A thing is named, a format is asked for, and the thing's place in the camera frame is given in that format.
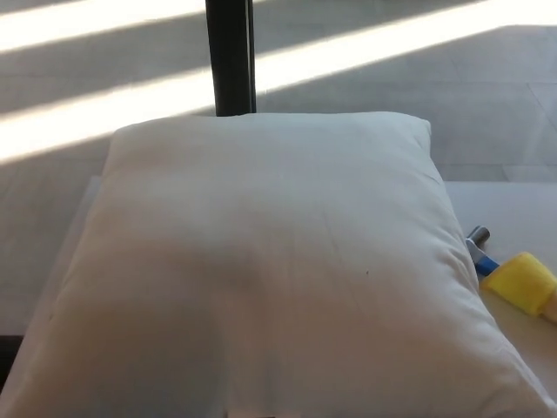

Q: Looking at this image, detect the blue-handled steel claw hammer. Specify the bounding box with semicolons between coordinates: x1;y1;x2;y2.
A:
464;225;557;322

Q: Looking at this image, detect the yellow foam handle wrap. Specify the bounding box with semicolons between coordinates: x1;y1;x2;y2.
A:
479;251;557;318

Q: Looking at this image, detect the white square pillow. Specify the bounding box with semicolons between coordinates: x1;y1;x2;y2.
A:
17;111;557;418

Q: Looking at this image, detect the black vertical post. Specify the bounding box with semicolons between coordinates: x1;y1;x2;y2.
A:
204;0;258;118

